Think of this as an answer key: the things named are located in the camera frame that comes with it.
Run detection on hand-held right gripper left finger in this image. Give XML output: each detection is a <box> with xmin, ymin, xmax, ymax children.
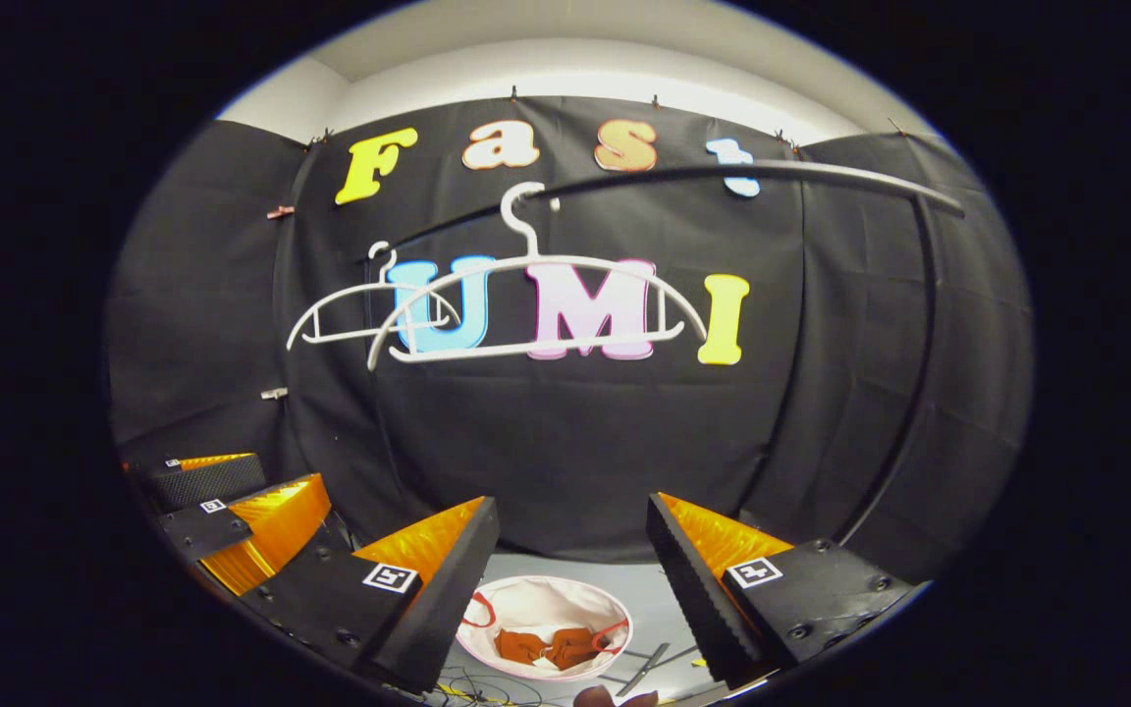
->
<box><xmin>237</xmin><ymin>496</ymin><xmax>501</xmax><ymax>694</ymax></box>

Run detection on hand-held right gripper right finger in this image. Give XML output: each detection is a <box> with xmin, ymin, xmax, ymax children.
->
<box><xmin>646</xmin><ymin>493</ymin><xmax>930</xmax><ymax>688</ymax></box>

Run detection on orange corduroy jacket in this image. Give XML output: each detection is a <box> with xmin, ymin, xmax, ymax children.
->
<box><xmin>495</xmin><ymin>626</ymin><xmax>616</xmax><ymax>671</ymax></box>

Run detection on white laundry hamper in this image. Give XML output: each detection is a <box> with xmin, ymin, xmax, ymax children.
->
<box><xmin>456</xmin><ymin>575</ymin><xmax>633</xmax><ymax>682</ymax></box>

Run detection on white plastic hanger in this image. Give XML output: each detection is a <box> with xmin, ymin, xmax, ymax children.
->
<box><xmin>367</xmin><ymin>182</ymin><xmax>709</xmax><ymax>372</ymax></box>
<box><xmin>287</xmin><ymin>242</ymin><xmax>463</xmax><ymax>351</ymax></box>

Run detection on black clothes rack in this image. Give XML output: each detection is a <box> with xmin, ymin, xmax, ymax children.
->
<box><xmin>366</xmin><ymin>160</ymin><xmax>966</xmax><ymax>551</ymax></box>

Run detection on grey floor bar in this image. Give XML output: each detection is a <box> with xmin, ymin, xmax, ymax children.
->
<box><xmin>615</xmin><ymin>642</ymin><xmax>672</xmax><ymax>698</ymax></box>

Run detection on black backdrop cloth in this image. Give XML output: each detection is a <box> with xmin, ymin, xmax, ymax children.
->
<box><xmin>106</xmin><ymin>95</ymin><xmax>1035</xmax><ymax>590</ymax></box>

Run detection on row of black backdrop clips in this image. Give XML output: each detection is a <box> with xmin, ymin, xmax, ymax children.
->
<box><xmin>305</xmin><ymin>86</ymin><xmax>910</xmax><ymax>158</ymax></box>

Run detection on tangled floor cables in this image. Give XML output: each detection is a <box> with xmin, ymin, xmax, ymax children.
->
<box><xmin>426</xmin><ymin>666</ymin><xmax>542</xmax><ymax>707</ymax></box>

